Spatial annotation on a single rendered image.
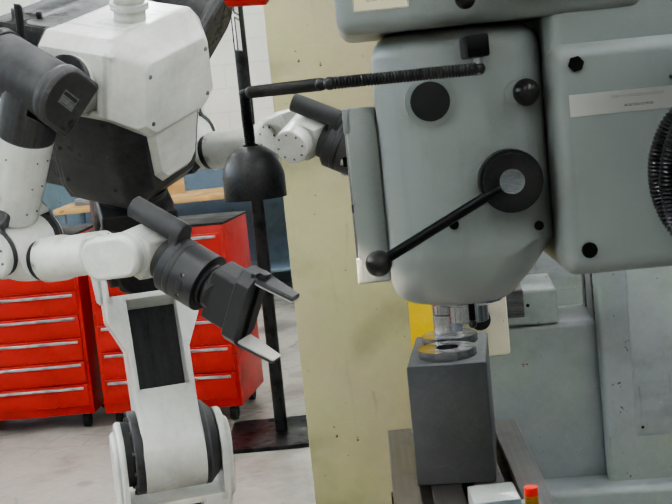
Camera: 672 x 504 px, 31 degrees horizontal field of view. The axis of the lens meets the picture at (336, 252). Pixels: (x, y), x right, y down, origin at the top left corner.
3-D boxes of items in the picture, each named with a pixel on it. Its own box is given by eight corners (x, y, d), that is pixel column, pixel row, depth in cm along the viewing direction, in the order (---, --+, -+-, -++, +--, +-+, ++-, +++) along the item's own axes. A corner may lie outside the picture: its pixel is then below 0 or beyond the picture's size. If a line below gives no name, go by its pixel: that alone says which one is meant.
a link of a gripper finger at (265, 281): (289, 304, 169) (253, 284, 171) (301, 297, 172) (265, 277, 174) (292, 295, 168) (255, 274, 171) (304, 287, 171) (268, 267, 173)
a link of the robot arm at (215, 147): (252, 172, 225) (169, 188, 235) (274, 147, 233) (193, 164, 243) (230, 121, 221) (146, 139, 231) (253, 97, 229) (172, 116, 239)
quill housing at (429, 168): (395, 318, 139) (368, 34, 135) (390, 289, 159) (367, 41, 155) (563, 302, 138) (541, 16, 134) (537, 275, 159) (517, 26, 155)
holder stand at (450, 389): (416, 486, 187) (404, 358, 184) (425, 444, 208) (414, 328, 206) (496, 482, 185) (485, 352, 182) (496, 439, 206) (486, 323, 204)
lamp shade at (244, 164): (213, 201, 142) (207, 148, 141) (265, 193, 146) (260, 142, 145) (245, 202, 136) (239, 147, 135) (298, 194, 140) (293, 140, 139)
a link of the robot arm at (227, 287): (222, 356, 174) (158, 316, 178) (260, 332, 182) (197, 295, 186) (243, 282, 168) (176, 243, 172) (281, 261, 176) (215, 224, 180)
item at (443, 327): (441, 338, 196) (438, 307, 195) (430, 333, 200) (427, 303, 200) (468, 333, 197) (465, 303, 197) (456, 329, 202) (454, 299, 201)
